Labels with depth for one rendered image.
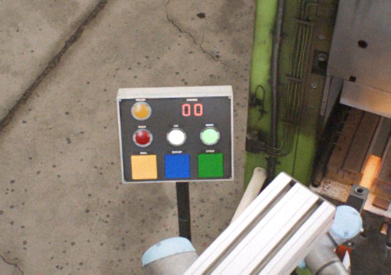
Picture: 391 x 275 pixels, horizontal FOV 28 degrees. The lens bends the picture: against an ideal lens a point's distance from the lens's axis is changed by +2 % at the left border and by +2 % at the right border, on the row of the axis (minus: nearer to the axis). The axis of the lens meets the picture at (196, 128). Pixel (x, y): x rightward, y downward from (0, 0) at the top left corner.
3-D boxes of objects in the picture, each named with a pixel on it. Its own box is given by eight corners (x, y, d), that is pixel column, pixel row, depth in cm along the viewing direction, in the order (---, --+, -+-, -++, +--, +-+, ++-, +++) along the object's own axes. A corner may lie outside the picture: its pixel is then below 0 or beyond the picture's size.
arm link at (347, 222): (318, 217, 188) (348, 197, 187) (321, 220, 198) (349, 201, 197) (338, 245, 185) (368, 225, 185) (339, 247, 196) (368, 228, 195)
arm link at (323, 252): (304, 278, 185) (343, 252, 185) (280, 240, 192) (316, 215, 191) (313, 286, 192) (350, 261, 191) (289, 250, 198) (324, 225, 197)
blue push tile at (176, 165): (190, 177, 233) (189, 155, 230) (165, 178, 233) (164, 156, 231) (190, 175, 235) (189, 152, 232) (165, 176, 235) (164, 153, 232)
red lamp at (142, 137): (148, 148, 229) (146, 139, 226) (134, 143, 230) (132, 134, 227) (152, 140, 231) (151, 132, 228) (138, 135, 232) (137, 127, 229)
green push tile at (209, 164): (223, 177, 233) (222, 154, 230) (198, 177, 233) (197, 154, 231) (223, 174, 235) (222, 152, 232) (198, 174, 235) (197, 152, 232)
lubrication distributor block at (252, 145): (260, 161, 267) (262, 137, 256) (243, 156, 269) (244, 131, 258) (264, 154, 269) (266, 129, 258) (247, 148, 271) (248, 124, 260)
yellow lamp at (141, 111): (146, 121, 226) (145, 112, 223) (132, 117, 227) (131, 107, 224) (151, 114, 228) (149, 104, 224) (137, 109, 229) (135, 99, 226)
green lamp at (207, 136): (215, 146, 229) (215, 137, 226) (200, 142, 230) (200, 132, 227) (219, 139, 231) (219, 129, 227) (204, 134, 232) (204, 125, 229)
